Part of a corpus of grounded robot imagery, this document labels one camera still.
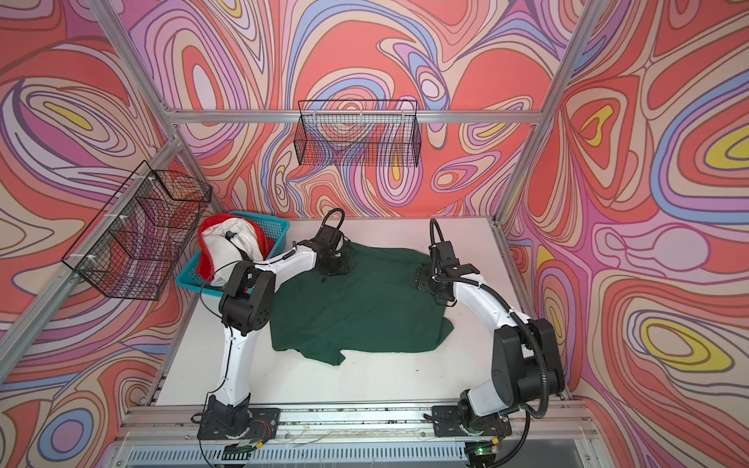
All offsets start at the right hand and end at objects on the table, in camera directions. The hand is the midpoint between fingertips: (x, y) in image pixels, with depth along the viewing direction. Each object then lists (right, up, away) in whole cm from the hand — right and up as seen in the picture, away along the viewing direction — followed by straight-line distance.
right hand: (429, 290), depth 90 cm
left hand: (-26, +7, +14) cm, 30 cm away
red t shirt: (-73, +7, +4) cm, 73 cm away
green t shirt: (-16, -6, +4) cm, 18 cm away
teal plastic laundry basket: (-78, +4, +3) cm, 78 cm away
